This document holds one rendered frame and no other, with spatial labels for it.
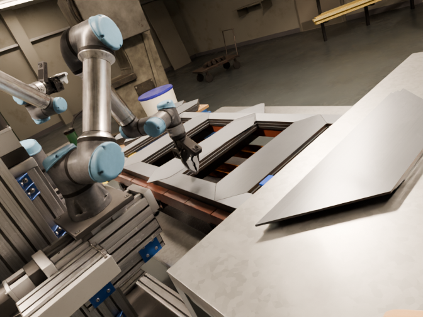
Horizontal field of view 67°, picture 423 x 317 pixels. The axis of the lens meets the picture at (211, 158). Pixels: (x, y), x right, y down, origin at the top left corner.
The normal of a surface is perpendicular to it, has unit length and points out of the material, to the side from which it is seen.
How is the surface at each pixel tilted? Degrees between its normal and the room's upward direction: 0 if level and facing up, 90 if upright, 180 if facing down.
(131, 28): 90
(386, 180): 0
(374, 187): 0
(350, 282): 0
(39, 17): 90
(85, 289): 90
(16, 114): 90
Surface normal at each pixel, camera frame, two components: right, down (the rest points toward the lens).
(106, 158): 0.88, 0.00
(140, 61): 0.54, 0.18
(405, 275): -0.34, -0.85
